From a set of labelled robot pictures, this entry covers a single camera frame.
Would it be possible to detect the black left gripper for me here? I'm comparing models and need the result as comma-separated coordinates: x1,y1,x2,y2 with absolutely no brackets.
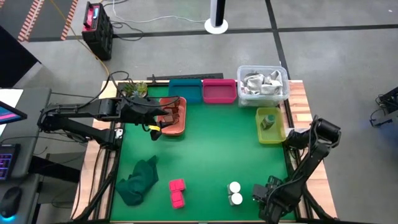
119,96,171,141

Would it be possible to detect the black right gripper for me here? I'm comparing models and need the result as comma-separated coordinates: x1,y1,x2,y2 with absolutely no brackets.
252,175,285,224

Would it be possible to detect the green-lidded spice jar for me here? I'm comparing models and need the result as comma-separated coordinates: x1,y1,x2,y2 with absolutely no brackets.
261,114,277,130

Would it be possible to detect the orange plastic bin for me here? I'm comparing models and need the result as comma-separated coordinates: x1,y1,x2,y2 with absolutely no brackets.
157,96,188,137

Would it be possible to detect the small potted succulent plant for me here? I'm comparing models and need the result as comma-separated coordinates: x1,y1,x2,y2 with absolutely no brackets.
123,80,149,99

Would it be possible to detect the blue plastic bin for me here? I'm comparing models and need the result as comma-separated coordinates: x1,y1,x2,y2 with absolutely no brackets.
168,78,203,105

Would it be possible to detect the black power strip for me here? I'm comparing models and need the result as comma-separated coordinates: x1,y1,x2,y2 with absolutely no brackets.
146,73,224,82

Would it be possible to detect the yellow-green plastic bin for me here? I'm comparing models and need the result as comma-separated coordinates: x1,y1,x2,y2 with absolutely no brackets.
255,106,287,145

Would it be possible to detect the dark green crumpled cloth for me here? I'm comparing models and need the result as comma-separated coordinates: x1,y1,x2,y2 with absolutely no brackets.
115,154,160,207

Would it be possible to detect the green table mat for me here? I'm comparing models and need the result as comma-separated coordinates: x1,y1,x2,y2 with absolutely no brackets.
110,85,296,222

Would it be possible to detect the pink plastic bin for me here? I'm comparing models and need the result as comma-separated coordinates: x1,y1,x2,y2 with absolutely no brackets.
202,78,238,105

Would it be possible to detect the clear plastic storage container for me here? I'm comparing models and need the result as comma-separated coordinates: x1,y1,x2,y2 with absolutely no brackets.
236,65,291,108

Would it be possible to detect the black crate with red top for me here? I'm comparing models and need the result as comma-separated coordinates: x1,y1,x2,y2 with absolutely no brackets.
81,1,114,62

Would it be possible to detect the grey crumpled cloth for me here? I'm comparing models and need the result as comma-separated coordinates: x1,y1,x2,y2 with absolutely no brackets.
242,70,284,96

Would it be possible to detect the white tower fan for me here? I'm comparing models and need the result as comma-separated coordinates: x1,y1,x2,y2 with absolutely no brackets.
204,0,229,35

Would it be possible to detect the grey desk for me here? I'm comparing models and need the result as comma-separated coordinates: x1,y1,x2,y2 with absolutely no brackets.
0,86,53,224

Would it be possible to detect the computer monitor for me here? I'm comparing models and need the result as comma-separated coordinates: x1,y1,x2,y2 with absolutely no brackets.
0,100,28,126

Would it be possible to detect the white paper sheet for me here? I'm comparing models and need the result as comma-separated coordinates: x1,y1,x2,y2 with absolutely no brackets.
0,88,24,105

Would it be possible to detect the black backlit keyboard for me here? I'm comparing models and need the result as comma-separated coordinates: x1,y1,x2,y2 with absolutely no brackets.
0,143,21,182

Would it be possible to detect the black panel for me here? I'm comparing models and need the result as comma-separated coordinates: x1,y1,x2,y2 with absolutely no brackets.
0,24,43,88

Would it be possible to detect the black computer mouse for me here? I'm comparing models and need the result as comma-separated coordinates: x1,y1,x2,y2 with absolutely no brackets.
0,185,24,219

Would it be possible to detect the black cable loop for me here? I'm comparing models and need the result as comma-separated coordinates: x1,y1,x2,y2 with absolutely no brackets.
108,70,131,82

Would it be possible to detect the yellow floor cable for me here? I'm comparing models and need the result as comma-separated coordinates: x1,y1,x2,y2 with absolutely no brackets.
49,0,111,77

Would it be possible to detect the white floor cable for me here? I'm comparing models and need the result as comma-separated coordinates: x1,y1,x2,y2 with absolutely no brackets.
111,0,206,25

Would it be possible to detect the black equipment with cables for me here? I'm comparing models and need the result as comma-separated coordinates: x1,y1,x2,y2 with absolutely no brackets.
369,86,398,128

